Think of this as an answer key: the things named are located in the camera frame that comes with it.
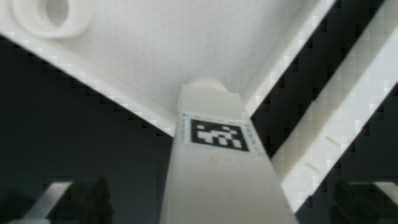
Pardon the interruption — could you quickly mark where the white desk top tray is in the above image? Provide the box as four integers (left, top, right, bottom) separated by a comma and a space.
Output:
0, 0, 337, 133

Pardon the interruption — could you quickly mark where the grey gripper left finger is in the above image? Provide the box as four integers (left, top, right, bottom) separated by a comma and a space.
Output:
8, 177, 114, 224

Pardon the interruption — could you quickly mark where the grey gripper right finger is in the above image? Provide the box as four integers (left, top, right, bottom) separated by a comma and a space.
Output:
329, 180, 398, 224

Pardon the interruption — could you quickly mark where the white front barrier rail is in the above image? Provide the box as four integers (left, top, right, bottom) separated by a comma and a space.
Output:
273, 0, 398, 209

